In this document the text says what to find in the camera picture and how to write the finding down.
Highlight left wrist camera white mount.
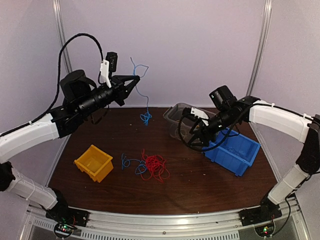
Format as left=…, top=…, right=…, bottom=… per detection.
left=98, top=52, right=118, bottom=88

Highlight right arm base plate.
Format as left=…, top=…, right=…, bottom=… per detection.
left=238, top=205, right=282, bottom=227

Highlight red cable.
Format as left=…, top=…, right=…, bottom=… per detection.
left=140, top=149, right=171, bottom=185

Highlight aluminium corner post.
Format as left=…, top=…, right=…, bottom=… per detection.
left=51, top=0, right=85, bottom=112
left=246, top=0, right=272, bottom=96

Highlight aluminium front rail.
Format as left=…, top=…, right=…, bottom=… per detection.
left=24, top=197, right=306, bottom=240

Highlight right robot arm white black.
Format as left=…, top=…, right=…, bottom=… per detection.
left=182, top=85, right=320, bottom=221

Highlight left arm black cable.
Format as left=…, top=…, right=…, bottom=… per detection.
left=0, top=32, right=105, bottom=137

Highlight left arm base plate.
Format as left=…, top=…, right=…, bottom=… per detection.
left=43, top=205, right=89, bottom=227

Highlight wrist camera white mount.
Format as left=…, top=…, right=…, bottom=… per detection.
left=182, top=107, right=210, bottom=126
left=98, top=52, right=118, bottom=88

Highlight clear grey plastic container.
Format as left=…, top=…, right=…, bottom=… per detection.
left=163, top=102, right=194, bottom=142

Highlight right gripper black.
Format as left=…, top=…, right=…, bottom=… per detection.
left=187, top=107, right=239, bottom=147

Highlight left aluminium corner post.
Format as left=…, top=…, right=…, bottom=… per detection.
left=51, top=0, right=85, bottom=112

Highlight yellow plastic bin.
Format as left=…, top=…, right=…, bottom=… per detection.
left=73, top=145, right=114, bottom=183

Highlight yellow cable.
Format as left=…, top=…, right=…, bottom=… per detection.
left=171, top=119, right=193, bottom=140

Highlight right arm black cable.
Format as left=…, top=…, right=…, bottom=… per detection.
left=176, top=109, right=246, bottom=152

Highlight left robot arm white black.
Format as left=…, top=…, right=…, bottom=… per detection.
left=0, top=69, right=141, bottom=222

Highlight blue plastic bin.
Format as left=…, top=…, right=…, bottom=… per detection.
left=203, top=130, right=261, bottom=177

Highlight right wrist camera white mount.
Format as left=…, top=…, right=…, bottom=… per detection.
left=182, top=107, right=210, bottom=126

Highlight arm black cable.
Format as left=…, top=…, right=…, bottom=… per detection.
left=176, top=109, right=246, bottom=152
left=0, top=32, right=105, bottom=137

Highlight right aluminium corner post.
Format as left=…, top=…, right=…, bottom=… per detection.
left=246, top=0, right=272, bottom=96

